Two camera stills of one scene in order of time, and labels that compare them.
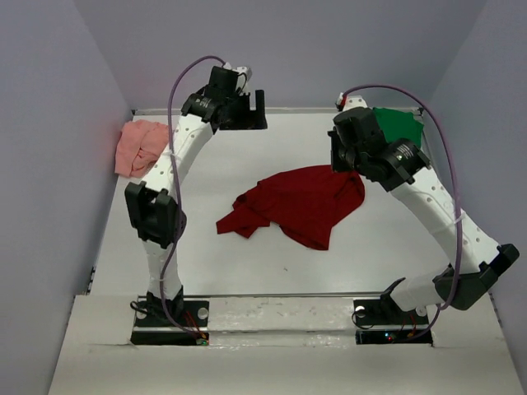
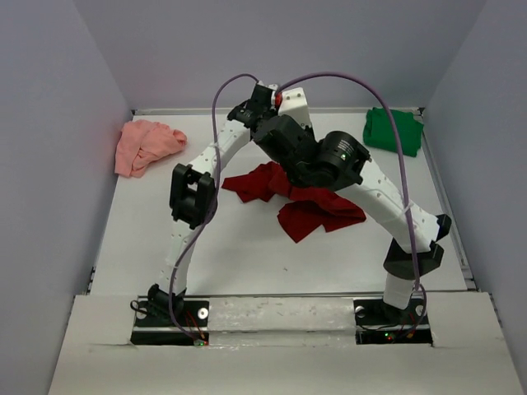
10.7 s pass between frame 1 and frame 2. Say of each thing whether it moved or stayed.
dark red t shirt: moved
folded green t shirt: stayed
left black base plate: stayed
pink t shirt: stayed
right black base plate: stayed
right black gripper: moved
